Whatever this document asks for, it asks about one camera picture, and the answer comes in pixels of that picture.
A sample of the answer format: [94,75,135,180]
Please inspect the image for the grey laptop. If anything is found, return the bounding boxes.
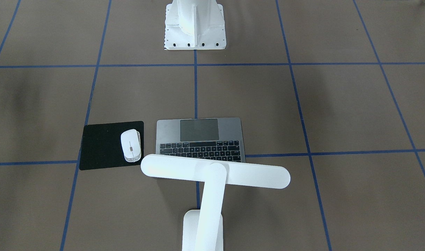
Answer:
[156,117,246,162]

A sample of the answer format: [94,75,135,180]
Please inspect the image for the white computer mouse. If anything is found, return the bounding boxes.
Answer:
[120,129,141,162]

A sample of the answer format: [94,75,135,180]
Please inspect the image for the black mouse pad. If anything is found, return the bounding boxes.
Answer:
[79,121,144,170]

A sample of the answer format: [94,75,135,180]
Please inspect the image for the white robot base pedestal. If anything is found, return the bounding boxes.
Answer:
[164,0,227,50]

